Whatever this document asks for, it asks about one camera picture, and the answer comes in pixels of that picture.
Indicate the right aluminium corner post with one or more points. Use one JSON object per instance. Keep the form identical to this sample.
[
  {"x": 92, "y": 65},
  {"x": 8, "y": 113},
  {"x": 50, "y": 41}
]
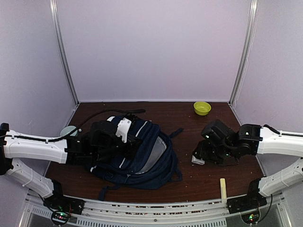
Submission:
[{"x": 245, "y": 52}]

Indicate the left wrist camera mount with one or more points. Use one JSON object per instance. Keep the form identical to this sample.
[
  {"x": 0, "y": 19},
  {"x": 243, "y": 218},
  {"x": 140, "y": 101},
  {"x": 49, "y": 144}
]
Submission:
[{"x": 123, "y": 128}]

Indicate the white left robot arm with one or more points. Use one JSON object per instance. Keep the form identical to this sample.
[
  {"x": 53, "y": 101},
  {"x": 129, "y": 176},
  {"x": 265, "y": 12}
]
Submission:
[{"x": 68, "y": 150}]

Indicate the left aluminium corner post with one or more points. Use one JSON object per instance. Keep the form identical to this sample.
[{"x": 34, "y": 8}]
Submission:
[{"x": 62, "y": 52}]

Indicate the pale green ceramic bowl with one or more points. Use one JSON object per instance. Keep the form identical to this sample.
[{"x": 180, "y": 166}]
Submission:
[{"x": 67, "y": 130}]

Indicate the navy blue student backpack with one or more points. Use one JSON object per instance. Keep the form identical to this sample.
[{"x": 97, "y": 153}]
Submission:
[{"x": 154, "y": 164}]

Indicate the lime green plastic bowl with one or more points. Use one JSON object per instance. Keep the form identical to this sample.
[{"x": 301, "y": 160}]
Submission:
[{"x": 202, "y": 108}]

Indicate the pale yellow highlighter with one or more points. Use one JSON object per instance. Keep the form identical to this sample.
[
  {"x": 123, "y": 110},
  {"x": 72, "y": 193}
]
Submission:
[{"x": 223, "y": 190}]

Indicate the aluminium corner post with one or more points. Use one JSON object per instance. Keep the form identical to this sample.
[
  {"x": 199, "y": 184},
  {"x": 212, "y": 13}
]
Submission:
[
  {"x": 62, "y": 52},
  {"x": 245, "y": 52}
]

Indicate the white charger box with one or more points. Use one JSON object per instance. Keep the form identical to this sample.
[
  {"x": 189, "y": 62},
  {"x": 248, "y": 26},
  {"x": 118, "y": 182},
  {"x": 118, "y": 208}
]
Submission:
[{"x": 197, "y": 161}]

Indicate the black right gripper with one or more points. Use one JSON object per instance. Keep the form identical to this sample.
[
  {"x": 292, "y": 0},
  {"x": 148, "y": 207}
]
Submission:
[{"x": 202, "y": 153}]

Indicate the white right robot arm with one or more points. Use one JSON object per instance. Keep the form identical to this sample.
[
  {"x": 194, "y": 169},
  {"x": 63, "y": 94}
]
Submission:
[{"x": 253, "y": 139}]

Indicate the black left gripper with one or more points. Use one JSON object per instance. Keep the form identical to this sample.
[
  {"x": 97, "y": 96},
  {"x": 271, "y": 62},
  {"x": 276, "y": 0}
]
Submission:
[{"x": 133, "y": 143}]

